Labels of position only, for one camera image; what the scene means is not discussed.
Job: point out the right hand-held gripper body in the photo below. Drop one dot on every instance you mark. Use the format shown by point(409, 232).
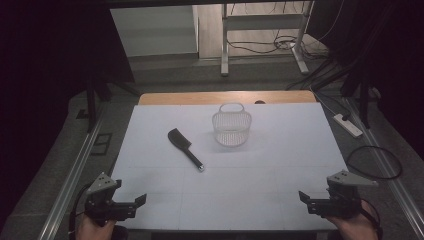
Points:
point(345, 201)

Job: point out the wooden table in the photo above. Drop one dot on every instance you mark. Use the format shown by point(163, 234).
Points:
point(200, 97)

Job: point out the white table mat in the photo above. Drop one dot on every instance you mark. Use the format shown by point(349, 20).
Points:
point(233, 186)

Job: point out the white plastic basket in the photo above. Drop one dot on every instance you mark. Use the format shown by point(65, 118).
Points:
point(231, 128)

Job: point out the person's left hand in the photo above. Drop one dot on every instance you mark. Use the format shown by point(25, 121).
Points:
point(95, 231)

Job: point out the grey metal desk frame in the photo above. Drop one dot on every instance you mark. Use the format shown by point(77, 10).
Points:
point(263, 22)

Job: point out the white power strip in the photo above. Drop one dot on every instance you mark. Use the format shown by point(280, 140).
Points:
point(347, 125)

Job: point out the black floor socket frame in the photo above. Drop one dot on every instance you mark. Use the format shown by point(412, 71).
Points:
point(101, 144)

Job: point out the aluminium rail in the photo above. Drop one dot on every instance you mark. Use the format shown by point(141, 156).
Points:
point(388, 170)
point(71, 181)

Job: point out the black tripod stand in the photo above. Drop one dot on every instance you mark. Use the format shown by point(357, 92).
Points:
point(91, 100)
point(365, 100)

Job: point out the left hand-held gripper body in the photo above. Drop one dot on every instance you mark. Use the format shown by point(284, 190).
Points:
point(100, 203)

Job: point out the person's right hand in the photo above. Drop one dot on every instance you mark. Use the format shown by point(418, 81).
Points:
point(355, 228)

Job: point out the black hair comb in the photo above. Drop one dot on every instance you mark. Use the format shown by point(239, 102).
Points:
point(185, 148)

